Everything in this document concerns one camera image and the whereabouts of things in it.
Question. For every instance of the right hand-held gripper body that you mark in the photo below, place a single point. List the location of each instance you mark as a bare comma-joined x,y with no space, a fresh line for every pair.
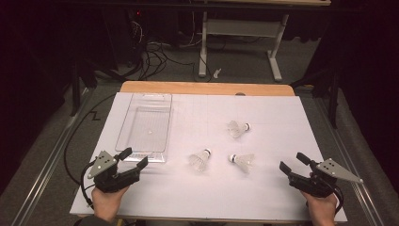
316,185

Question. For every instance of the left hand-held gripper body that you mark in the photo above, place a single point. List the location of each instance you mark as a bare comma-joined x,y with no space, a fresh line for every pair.
113,180

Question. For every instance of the clear plastic tray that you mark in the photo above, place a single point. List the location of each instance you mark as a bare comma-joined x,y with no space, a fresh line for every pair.
147,125

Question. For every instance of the white shuttlecock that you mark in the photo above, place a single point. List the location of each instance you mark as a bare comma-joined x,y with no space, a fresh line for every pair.
199,160
236,129
244,161

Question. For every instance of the person's left hand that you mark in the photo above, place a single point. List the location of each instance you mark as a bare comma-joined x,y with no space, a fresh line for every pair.
106,204

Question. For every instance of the person's right hand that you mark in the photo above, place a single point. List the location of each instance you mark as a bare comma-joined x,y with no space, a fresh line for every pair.
323,210

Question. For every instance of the black stand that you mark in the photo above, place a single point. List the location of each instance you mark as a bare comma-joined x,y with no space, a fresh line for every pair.
75,88
334,100

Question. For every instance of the white paper sheet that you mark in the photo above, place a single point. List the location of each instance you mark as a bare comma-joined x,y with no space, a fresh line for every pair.
204,194

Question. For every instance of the white scrap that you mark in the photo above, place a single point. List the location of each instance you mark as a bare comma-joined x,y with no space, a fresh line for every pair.
217,73

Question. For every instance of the metal floor rail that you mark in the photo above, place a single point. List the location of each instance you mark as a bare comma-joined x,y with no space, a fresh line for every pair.
47,169
354,185

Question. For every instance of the white table frame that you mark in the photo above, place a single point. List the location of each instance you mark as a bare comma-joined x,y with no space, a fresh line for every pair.
241,27

